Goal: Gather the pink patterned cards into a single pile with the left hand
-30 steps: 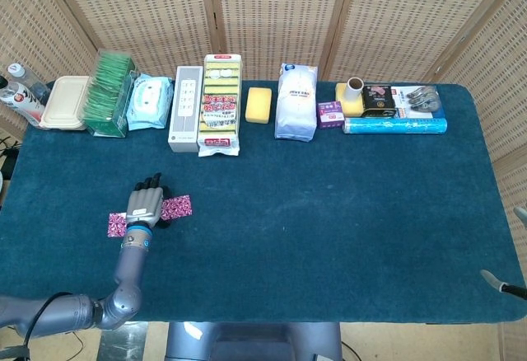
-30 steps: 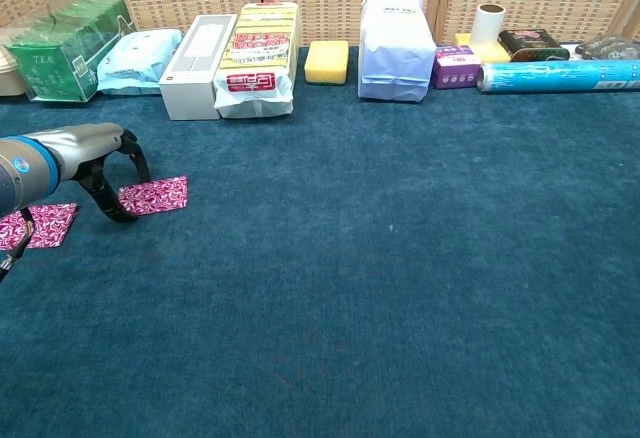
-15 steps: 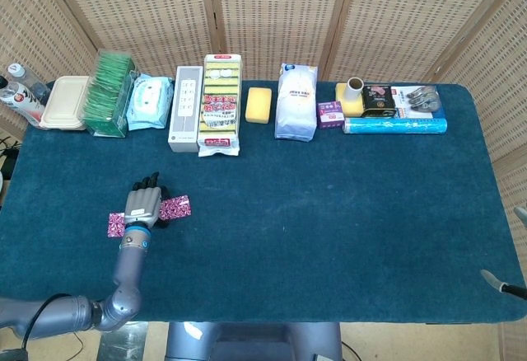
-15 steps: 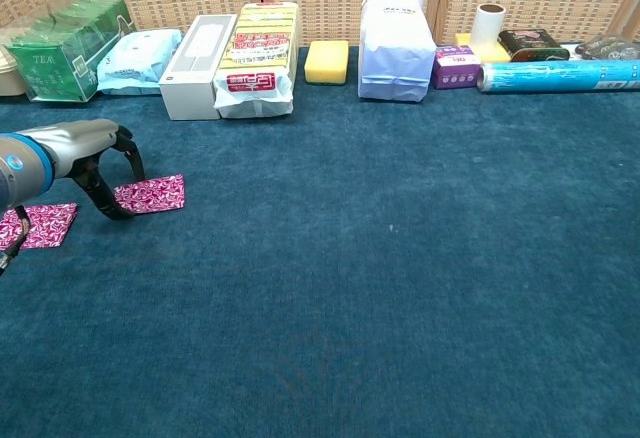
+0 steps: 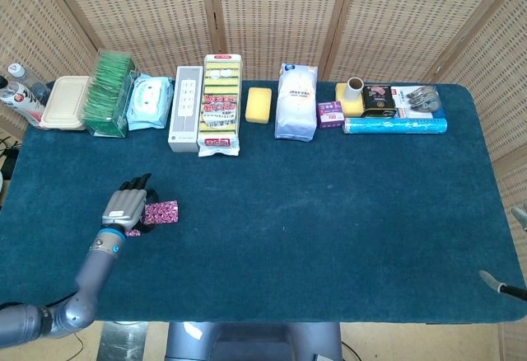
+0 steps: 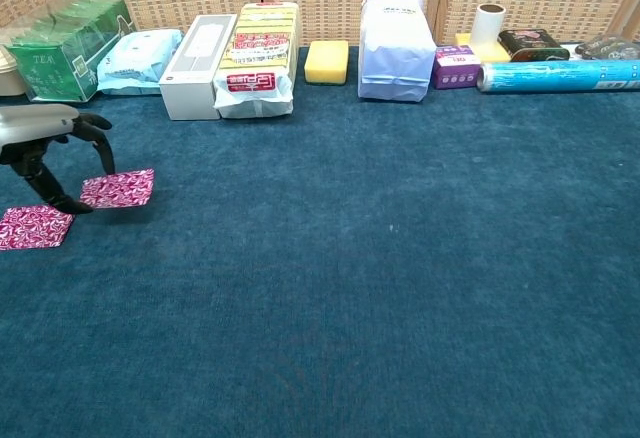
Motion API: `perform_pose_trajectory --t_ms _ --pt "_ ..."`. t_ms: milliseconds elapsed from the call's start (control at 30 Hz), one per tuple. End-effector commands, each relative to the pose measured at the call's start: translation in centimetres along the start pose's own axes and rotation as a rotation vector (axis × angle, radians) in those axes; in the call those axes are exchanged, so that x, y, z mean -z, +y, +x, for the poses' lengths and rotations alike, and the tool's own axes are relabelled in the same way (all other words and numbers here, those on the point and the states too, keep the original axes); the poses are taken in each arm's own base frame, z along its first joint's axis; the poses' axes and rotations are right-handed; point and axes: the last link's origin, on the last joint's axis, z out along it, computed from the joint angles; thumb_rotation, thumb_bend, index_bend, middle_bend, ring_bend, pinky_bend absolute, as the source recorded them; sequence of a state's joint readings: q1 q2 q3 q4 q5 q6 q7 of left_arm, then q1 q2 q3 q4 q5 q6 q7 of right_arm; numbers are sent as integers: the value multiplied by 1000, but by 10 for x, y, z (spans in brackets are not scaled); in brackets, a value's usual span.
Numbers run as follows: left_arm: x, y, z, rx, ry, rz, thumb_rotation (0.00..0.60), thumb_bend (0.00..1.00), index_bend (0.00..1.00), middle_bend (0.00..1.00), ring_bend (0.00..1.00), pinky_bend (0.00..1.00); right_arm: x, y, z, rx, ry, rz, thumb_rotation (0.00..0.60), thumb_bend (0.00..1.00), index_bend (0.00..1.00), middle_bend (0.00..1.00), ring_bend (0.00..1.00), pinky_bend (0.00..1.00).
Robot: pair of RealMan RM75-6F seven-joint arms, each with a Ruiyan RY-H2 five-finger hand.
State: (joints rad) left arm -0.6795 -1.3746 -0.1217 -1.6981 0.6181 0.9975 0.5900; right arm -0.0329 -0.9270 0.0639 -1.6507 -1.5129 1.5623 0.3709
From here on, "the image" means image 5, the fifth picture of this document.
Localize white power strip box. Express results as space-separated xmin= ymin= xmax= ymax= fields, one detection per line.
xmin=167 ymin=65 xmax=205 ymax=154

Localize metal floor plate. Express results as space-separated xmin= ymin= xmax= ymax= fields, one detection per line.
xmin=98 ymin=321 xmax=149 ymax=361

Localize woven wooden folding screen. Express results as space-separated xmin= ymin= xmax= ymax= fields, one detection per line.
xmin=0 ymin=0 xmax=527 ymax=361

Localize beige lidded food container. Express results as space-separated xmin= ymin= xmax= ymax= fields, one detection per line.
xmin=39 ymin=75 xmax=91 ymax=132

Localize white labelled drink bottle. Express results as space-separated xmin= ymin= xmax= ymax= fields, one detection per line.
xmin=0 ymin=75 xmax=46 ymax=128

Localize black tin can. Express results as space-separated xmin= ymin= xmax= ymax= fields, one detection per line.
xmin=361 ymin=84 xmax=399 ymax=120

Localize clear bottle white cap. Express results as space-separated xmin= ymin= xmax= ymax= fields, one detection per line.
xmin=7 ymin=63 xmax=51 ymax=102

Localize small purple box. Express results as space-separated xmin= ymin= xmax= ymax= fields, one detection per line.
xmin=316 ymin=101 xmax=345 ymax=129

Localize light blue wet wipes pack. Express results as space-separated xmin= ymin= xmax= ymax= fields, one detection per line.
xmin=126 ymin=73 xmax=175 ymax=132

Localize blue cling film roll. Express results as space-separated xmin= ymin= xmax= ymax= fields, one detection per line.
xmin=343 ymin=116 xmax=449 ymax=135

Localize dark blue felt table cover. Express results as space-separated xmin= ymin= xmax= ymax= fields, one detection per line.
xmin=0 ymin=80 xmax=527 ymax=324

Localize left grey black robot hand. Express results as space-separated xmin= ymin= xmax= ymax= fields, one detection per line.
xmin=101 ymin=173 xmax=158 ymax=234

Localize white roll with cardboard core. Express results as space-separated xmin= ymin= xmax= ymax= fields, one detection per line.
xmin=344 ymin=77 xmax=365 ymax=105

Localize grey robot torso base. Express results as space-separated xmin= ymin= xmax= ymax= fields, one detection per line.
xmin=164 ymin=321 xmax=343 ymax=361

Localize white paper bag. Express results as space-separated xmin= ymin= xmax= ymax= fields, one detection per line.
xmin=274 ymin=63 xmax=319 ymax=143

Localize black floor cables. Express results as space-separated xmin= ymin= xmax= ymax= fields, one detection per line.
xmin=0 ymin=136 xmax=21 ymax=172

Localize yellow sponge multipack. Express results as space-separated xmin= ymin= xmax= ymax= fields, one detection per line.
xmin=197 ymin=54 xmax=243 ymax=158

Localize clear box green tea bags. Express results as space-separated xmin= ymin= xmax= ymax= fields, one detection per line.
xmin=82 ymin=49 xmax=139 ymax=138

